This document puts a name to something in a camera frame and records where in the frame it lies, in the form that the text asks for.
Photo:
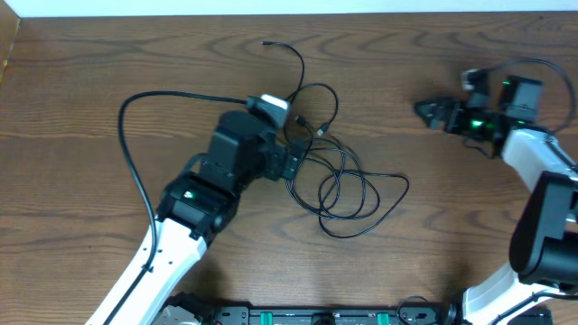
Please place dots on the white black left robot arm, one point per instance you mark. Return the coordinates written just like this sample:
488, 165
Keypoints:
194, 208

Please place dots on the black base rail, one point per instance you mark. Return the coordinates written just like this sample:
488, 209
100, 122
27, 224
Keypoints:
186, 308

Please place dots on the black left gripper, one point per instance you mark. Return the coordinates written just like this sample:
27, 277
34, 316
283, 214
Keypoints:
275, 166

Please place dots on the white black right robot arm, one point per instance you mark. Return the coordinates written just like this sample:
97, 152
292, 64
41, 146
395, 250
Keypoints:
542, 255

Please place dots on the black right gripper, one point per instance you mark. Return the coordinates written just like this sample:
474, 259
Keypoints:
439, 109

